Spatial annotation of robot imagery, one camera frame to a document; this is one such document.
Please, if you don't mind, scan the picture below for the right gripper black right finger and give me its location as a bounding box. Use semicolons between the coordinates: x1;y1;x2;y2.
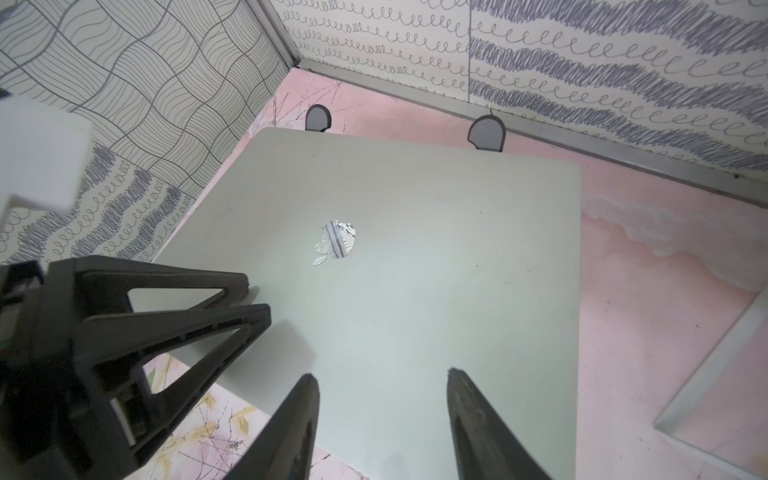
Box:
447;368;550;480

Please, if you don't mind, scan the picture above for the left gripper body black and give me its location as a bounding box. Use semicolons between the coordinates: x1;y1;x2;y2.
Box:
1;261;77;479

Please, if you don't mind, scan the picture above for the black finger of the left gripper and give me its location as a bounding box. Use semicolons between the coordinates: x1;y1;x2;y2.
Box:
69;304;271;477
47;256;251;324

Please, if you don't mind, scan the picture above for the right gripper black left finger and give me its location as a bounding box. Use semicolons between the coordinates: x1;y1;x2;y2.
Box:
225;374;320;480

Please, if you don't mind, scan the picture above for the silver laptop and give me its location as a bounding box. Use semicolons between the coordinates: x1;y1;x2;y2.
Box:
157;128;582;479

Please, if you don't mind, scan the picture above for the black laptop stand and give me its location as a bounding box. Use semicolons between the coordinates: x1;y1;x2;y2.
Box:
304;104;507;153

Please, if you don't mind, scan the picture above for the white wooden side table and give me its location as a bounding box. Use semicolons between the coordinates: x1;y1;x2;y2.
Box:
653;288;767;480

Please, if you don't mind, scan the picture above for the pink floral mat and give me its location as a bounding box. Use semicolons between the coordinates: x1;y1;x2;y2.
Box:
129;69;767;479

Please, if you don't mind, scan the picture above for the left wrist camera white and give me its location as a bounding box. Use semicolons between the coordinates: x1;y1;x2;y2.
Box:
1;96;93;218

